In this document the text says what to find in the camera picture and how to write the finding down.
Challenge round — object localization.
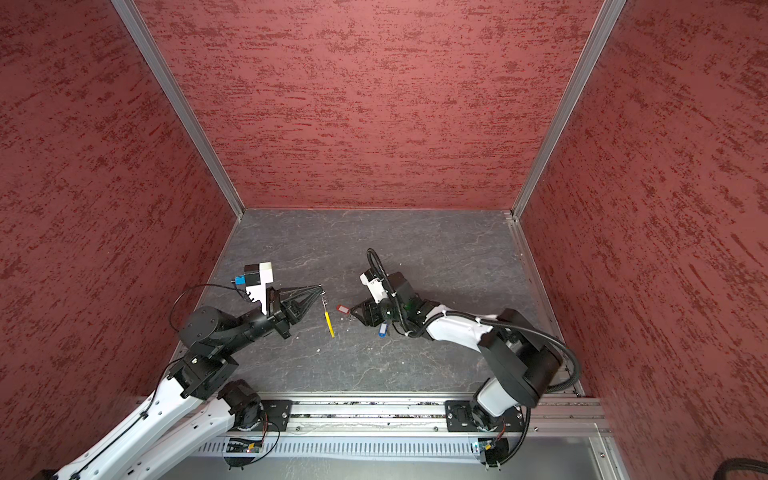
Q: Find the right aluminium corner post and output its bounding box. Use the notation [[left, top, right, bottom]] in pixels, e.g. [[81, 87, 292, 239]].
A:
[[511, 0, 626, 222]]

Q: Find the white slotted cable duct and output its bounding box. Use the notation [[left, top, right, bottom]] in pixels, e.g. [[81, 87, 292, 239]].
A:
[[192, 436, 480, 463]]

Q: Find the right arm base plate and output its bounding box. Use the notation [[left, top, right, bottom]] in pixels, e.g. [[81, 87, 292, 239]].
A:
[[444, 400, 524, 434]]

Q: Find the large perforated keyring yellow segment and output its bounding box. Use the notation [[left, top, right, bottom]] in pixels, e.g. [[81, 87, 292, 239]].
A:
[[321, 290, 335, 338]]

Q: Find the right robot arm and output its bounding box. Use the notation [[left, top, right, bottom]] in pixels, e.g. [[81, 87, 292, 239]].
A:
[[350, 268, 572, 431]]

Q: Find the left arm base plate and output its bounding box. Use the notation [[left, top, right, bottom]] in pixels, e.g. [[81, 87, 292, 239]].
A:
[[260, 399, 294, 433]]

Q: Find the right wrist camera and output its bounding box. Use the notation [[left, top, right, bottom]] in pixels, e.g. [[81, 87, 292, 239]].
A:
[[360, 268, 389, 304]]

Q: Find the left aluminium corner post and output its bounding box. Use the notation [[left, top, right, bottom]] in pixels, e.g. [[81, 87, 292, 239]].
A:
[[111, 0, 246, 220]]

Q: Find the black corrugated cable conduit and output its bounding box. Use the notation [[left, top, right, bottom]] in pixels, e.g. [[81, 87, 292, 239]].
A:
[[365, 248, 583, 395]]

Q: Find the aluminium corner post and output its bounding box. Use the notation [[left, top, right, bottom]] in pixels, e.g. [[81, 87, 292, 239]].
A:
[[511, 0, 626, 222], [111, 0, 246, 220]]

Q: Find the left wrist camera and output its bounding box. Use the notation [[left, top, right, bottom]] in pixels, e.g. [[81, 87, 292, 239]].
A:
[[234, 262, 274, 315]]

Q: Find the aluminium mounting rail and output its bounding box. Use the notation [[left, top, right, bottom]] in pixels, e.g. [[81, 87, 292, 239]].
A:
[[124, 393, 611, 436]]

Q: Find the right circuit board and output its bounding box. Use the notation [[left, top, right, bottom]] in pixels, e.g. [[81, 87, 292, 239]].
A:
[[475, 438, 509, 468]]

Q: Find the left circuit board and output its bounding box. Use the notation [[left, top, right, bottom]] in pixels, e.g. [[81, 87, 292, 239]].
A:
[[225, 437, 264, 455]]

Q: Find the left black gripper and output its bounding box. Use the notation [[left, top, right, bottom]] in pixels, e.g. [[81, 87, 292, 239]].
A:
[[221, 282, 323, 353]]

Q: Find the circuit board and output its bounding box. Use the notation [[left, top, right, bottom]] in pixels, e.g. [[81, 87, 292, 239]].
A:
[[225, 437, 264, 455], [475, 438, 509, 468]]

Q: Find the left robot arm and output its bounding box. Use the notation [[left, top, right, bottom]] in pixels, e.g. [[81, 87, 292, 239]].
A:
[[35, 285, 323, 479]]

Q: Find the black cable bottom right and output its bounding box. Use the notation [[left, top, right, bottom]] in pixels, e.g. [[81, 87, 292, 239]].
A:
[[711, 458, 768, 480]]

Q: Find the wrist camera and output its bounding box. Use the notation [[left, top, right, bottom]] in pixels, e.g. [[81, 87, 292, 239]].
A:
[[360, 268, 389, 304], [234, 262, 274, 315]]

